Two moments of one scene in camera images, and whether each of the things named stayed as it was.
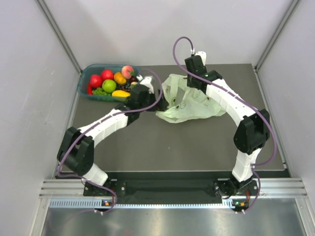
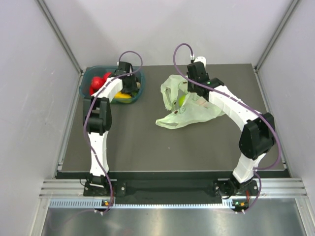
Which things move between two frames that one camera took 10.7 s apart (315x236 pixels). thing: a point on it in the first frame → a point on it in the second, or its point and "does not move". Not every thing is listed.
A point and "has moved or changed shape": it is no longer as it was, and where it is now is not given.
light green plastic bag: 186,104 has moved or changed shape
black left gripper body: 150,99 → 132,86
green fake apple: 109,86 has moved or changed shape
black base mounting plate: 222,186 does not move
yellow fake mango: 120,94 does not move
